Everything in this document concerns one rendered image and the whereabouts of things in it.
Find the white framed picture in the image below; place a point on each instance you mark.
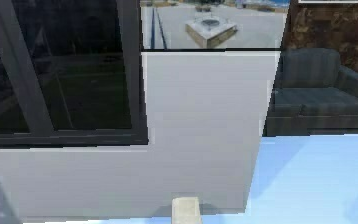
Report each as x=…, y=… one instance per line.
x=329, y=1

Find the dark grey sofa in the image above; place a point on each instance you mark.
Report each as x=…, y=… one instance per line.
x=317, y=96

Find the pale beige block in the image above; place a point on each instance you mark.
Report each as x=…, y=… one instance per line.
x=186, y=210

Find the window with outdoor view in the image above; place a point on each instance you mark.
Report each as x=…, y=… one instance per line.
x=213, y=26

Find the dark framed window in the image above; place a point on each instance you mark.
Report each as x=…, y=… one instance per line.
x=87, y=66

